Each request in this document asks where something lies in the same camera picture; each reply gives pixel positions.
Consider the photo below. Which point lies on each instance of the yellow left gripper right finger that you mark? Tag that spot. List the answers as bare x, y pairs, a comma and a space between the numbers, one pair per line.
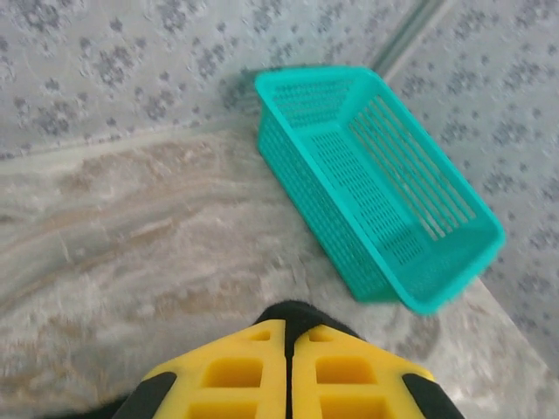
349, 384

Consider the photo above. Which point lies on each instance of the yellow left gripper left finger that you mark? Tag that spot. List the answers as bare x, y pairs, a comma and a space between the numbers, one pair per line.
227, 384

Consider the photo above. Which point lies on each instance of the black t-shirt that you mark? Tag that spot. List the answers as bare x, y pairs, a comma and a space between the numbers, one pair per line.
301, 314

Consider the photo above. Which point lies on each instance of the teal plastic basket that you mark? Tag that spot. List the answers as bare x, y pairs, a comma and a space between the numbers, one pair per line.
375, 187

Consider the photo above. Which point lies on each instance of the aluminium frame post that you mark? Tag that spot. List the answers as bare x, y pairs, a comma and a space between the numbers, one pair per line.
410, 35

